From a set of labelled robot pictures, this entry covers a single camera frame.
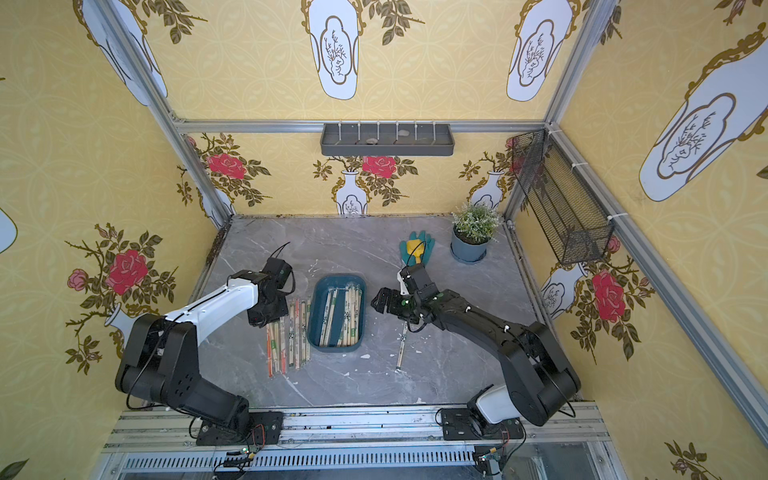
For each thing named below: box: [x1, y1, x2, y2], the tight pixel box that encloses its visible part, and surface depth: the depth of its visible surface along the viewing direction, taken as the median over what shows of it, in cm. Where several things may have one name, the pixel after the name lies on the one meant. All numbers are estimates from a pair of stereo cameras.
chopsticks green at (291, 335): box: [288, 301, 294, 368], surface depth 90 cm
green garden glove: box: [399, 230, 436, 266], surface depth 112 cm
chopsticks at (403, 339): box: [396, 321, 408, 369], surface depth 88 cm
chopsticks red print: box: [279, 317, 287, 375], surface depth 88 cm
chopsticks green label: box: [305, 299, 311, 362], surface depth 89 cm
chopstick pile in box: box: [320, 284, 362, 346], surface depth 94 cm
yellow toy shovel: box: [406, 239, 424, 264], surface depth 112 cm
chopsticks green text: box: [294, 298, 301, 370], surface depth 90 cm
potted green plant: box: [450, 204, 501, 264], surface depth 100 cm
